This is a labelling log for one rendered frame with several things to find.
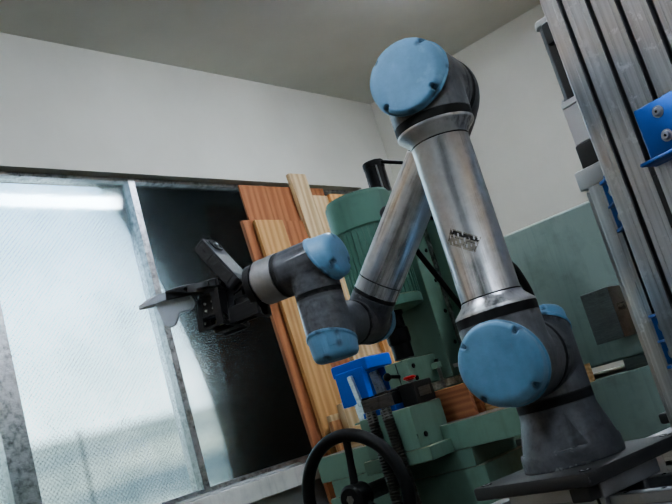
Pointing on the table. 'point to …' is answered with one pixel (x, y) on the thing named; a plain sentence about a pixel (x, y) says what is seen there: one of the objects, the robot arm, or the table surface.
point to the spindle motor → (368, 222)
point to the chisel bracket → (420, 366)
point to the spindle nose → (400, 339)
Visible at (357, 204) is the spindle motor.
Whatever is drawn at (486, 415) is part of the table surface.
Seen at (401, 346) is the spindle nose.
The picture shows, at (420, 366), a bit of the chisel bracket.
